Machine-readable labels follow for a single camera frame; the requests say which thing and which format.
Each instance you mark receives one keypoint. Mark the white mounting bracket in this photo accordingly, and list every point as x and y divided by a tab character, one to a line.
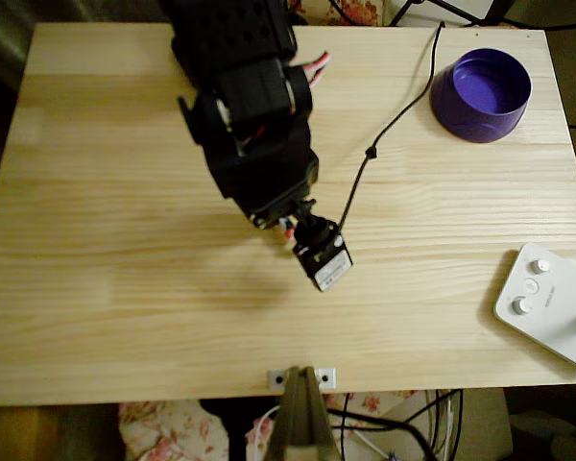
271	374

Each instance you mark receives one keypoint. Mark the black camera box white label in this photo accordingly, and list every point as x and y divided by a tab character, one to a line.
326	264

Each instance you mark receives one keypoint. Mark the metal clamp bracket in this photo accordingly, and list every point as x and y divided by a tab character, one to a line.
293	413

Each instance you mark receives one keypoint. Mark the white lamp base with knobs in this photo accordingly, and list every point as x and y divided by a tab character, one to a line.
557	326

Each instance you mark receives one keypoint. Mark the floral fabric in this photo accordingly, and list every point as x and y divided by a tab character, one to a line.
355	9
163	432

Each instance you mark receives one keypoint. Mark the wooden table leg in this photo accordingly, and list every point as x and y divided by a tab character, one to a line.
24	437

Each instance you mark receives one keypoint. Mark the purple bowl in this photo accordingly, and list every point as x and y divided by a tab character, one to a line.
480	125

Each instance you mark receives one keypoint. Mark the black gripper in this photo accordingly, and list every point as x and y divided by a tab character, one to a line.
264	194

